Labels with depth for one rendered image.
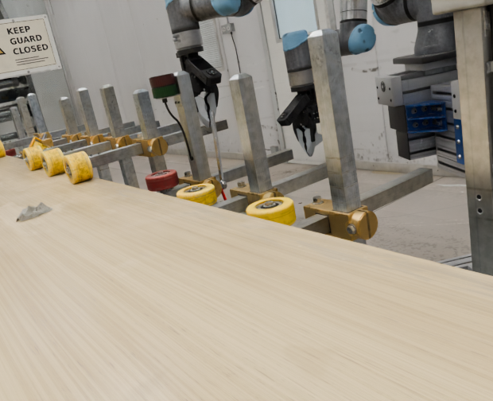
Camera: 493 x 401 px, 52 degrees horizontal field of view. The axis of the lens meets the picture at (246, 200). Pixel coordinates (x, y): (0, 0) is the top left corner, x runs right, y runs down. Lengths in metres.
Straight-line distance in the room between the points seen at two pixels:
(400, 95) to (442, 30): 0.23
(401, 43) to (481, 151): 3.41
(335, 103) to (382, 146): 3.52
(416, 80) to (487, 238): 1.02
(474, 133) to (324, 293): 0.29
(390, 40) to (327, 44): 3.30
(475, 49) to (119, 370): 0.53
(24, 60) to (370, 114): 2.61
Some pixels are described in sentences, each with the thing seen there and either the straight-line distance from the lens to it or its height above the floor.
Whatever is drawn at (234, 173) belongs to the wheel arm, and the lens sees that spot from 1.39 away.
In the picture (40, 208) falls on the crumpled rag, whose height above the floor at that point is 0.91.
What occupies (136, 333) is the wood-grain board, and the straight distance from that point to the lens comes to 0.55.
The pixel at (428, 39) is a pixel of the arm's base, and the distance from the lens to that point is 1.75.
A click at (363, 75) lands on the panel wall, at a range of 4.34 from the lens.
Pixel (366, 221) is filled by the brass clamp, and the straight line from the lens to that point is 0.89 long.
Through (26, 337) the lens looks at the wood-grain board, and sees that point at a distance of 0.63.
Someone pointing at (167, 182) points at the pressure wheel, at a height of 0.89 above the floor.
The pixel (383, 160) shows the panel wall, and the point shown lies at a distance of 4.39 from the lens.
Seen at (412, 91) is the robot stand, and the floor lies 0.94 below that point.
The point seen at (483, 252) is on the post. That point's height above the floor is 0.84.
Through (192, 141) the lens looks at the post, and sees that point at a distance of 1.27.
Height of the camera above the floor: 1.15
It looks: 16 degrees down
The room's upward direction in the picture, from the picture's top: 11 degrees counter-clockwise
